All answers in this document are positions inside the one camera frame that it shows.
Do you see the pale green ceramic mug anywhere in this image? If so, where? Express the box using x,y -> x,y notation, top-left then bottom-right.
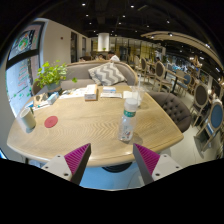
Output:
19,107 -> 37,131

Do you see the green potted plant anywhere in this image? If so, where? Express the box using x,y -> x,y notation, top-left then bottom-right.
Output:
34,60 -> 78,94

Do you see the brown cardboard piece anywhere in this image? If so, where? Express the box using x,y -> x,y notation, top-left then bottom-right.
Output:
33,93 -> 49,107

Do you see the white paper sheet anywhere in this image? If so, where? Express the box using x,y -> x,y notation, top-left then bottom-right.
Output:
100,92 -> 123,99

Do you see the small light blue box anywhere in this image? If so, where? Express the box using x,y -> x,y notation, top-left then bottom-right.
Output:
46,91 -> 60,105

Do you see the flat round red coaster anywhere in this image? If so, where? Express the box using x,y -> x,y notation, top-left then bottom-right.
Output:
44,115 -> 59,129

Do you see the clear plastic cup with straw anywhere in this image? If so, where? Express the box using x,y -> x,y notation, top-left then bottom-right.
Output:
130,73 -> 146,108

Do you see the grey upholstered sofa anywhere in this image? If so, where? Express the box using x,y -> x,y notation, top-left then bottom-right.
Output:
31,60 -> 139,96

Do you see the group of ceiling lights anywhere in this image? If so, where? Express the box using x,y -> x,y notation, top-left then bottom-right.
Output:
79,1 -> 221,73

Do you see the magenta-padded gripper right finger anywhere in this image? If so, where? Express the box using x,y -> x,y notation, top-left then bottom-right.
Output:
132,143 -> 184,186

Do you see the grey tufted chair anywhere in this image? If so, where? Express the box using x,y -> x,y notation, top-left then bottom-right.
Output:
148,91 -> 193,134

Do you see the group of dining chairs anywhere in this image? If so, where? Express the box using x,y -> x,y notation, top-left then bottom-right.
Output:
133,54 -> 224,151

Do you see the white napkin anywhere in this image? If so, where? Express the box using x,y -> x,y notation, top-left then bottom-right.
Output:
123,90 -> 134,100

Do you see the person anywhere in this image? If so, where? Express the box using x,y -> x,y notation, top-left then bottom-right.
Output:
107,50 -> 121,63

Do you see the white cardboard box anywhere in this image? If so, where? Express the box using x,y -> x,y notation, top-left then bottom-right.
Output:
83,83 -> 98,102

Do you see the grey chevron cushion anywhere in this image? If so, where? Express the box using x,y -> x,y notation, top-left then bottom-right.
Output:
87,62 -> 128,87

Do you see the small blue white box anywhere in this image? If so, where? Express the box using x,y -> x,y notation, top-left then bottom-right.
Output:
102,86 -> 117,94

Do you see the white cylindrical column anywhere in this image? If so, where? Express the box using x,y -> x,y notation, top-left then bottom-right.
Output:
97,32 -> 111,53

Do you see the food poster on window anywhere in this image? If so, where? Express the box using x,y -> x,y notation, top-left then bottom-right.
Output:
8,23 -> 44,61

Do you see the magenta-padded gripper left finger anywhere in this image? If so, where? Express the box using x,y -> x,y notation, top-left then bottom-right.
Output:
41,143 -> 92,186

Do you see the clear plastic water bottle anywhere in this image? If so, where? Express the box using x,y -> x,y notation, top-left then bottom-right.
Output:
117,97 -> 139,142

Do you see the printed white leaflet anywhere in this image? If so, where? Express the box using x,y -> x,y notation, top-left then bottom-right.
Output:
59,87 -> 87,100

